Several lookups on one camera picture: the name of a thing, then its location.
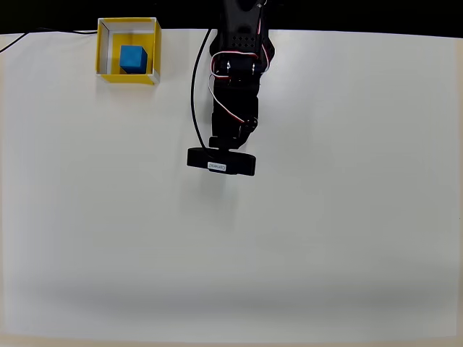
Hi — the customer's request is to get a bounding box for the blue cube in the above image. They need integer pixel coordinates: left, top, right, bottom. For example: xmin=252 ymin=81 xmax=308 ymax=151
xmin=119 ymin=45 xmax=149 ymax=75

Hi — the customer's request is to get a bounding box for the yellow open box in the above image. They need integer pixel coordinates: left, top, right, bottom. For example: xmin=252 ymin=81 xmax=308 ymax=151
xmin=95 ymin=17 xmax=162 ymax=87

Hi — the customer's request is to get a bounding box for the black webcam with white label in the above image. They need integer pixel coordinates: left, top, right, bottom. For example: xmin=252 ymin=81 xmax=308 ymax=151
xmin=186 ymin=136 xmax=258 ymax=177

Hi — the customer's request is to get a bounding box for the red white arm servo wire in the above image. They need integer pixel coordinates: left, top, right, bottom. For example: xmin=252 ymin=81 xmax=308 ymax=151
xmin=211 ymin=1 xmax=273 ymax=77

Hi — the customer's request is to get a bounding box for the thin black cable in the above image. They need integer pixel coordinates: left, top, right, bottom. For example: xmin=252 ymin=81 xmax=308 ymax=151
xmin=0 ymin=27 xmax=99 ymax=52

